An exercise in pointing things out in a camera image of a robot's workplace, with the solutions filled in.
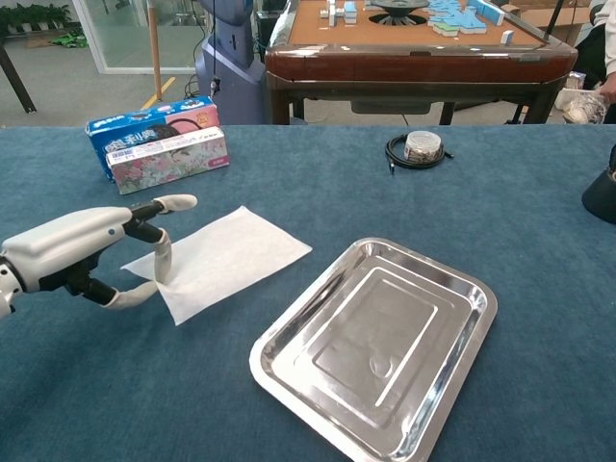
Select white paper sheet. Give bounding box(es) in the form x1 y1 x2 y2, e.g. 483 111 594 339
119 205 314 327

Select brown mahjong table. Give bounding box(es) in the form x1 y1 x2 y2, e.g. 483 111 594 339
264 0 578 126

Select clear round plastic jar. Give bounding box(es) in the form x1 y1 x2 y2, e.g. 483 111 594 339
403 130 445 166

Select blue Oreo cookie box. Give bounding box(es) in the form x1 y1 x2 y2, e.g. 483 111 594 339
85 94 220 184

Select black mahjong table console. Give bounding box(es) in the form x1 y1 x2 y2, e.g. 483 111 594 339
369 0 431 24

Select blue mahjong tile pile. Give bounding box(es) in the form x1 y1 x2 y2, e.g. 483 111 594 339
427 0 506 38

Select wooden pole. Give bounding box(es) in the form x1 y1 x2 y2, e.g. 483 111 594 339
147 0 164 103

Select black teapot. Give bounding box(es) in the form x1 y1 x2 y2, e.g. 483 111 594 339
580 143 616 223

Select small mahjong tile cluster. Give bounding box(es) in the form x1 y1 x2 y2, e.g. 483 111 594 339
320 0 360 25

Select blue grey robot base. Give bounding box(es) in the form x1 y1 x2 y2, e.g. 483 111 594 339
194 0 270 125

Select white floral carton box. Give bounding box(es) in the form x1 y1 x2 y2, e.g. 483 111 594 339
105 126 231 196

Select green potted plants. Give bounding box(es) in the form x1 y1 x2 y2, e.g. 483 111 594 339
0 3 73 35

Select blue table cloth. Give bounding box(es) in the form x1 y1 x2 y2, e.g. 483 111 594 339
0 124 616 462

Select green item on floor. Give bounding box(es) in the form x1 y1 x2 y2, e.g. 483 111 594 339
50 31 90 49

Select shiny metal tray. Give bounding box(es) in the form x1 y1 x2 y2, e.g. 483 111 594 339
248 236 499 462

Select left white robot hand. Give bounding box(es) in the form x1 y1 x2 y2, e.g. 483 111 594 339
0 193 198 312

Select thin black rod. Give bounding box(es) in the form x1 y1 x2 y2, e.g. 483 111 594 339
543 0 565 38

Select black coiled cable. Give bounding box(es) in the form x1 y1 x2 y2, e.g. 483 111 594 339
384 133 454 175

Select brown cardboard box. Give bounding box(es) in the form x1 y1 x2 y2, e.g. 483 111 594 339
509 0 598 30

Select black slanted table leg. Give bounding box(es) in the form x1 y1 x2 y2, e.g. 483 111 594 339
0 42 38 115

